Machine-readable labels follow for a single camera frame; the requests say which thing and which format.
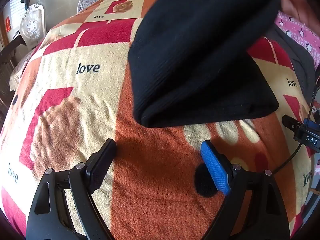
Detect pink penguin print cloth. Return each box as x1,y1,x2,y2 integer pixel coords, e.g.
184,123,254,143
274,11,320,63

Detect black pants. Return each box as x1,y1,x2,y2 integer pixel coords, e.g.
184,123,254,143
128,0,284,128

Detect window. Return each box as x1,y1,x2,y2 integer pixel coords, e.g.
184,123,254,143
2,0,28,34

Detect printed rose blanket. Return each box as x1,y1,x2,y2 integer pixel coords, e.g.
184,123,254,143
0,0,315,240

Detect person's right hand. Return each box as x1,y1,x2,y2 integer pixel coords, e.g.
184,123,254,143
279,0,320,34

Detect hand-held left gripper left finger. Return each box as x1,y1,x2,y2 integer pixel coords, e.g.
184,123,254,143
26,138,118,240

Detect thin black cable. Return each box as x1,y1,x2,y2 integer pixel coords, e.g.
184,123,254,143
272,85,320,176

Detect white ornate chair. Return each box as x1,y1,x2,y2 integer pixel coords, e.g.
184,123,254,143
19,4,46,51

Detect dark wooden table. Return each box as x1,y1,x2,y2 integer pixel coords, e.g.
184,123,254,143
0,34,27,65

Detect dark grey garment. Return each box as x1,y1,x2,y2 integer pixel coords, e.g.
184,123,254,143
265,26,318,98

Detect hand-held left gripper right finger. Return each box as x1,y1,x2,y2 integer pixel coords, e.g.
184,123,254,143
201,140,292,240

